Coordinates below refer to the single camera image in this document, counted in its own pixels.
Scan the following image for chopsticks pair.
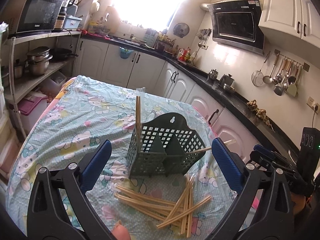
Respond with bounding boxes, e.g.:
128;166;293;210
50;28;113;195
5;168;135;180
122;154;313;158
113;184;181;227

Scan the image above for person's right hand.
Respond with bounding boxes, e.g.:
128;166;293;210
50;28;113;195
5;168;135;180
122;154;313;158
290;192;310;216

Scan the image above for cartoon print tablecloth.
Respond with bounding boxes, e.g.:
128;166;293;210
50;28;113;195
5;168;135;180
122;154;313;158
5;76;237;239

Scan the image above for green plastic utensil basket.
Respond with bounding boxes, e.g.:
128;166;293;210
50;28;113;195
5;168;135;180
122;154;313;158
127;113;206;177

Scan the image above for pink lidded storage bin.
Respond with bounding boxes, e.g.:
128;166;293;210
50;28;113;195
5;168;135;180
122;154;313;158
17;91;48;134

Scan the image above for steel kettle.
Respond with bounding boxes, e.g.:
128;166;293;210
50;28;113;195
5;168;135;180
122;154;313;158
219;74;234;88

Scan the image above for metal mesh strainer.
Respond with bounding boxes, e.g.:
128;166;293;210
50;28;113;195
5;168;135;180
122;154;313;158
251;51;270;87

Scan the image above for steel ladle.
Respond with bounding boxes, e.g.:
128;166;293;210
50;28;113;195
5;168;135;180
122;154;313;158
263;54;279;85

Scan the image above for glass french press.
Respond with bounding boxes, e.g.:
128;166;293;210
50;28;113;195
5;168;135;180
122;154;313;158
208;69;219;81

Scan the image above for blue hanging bin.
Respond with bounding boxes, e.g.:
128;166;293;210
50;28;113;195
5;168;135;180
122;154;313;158
119;47;133;59

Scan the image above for black frying pan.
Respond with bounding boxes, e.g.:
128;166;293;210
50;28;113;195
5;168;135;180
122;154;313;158
49;48;79;61

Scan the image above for stacked steel pots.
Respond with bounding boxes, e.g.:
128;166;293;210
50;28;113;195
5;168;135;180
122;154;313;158
27;46;53;76

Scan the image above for blue plastic box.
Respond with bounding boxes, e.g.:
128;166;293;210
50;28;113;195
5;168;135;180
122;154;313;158
63;15;82;30

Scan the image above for black range hood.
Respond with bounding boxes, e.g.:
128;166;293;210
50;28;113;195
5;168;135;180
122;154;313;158
207;0;265;55

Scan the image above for black microwave oven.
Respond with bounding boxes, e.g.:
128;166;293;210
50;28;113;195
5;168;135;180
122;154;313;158
1;0;63;36

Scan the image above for small wall fan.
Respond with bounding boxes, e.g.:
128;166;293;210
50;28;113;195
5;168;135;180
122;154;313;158
173;23;190;38

